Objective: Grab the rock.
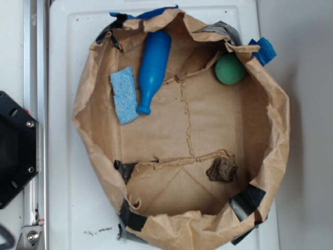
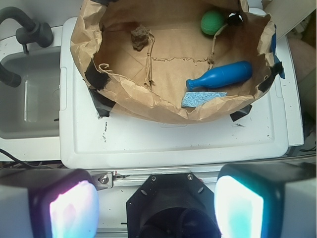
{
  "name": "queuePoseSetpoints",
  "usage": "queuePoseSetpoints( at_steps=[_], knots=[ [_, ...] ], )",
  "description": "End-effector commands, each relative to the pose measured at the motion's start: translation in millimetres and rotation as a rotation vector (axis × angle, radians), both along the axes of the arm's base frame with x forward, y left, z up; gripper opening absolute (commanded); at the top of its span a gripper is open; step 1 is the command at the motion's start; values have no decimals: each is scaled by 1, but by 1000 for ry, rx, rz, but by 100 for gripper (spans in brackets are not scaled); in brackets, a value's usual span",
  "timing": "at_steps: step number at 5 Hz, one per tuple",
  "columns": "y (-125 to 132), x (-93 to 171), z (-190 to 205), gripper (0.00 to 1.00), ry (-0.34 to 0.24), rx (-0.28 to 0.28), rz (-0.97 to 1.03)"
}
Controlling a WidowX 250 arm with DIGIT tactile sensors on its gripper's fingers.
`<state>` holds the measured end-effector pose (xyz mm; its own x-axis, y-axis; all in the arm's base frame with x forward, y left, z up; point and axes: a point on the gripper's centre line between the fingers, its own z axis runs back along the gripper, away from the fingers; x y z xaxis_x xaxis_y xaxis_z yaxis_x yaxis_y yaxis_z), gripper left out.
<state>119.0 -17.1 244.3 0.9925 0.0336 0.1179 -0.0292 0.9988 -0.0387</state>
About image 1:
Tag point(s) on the blue plastic bottle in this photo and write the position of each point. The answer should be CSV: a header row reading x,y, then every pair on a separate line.
x,y
153,68

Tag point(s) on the aluminium rail frame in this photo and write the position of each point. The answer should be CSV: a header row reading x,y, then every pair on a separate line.
x,y
35,100

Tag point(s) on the metal corner bracket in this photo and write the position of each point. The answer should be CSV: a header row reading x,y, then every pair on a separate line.
x,y
31,238

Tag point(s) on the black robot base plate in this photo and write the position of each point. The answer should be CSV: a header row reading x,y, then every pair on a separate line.
x,y
18,149

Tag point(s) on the brown rock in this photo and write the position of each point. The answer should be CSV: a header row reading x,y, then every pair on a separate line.
x,y
222,170

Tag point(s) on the brown paper bag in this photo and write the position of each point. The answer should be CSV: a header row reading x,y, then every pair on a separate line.
x,y
204,167

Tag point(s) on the white plastic tray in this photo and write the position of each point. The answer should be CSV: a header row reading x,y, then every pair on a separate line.
x,y
80,214

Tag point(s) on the green ball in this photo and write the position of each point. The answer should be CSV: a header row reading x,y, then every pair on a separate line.
x,y
229,69

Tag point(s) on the blue sponge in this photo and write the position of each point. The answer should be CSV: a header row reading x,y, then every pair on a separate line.
x,y
124,95

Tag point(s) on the blue tape piece right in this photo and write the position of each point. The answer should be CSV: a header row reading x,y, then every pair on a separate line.
x,y
266,52

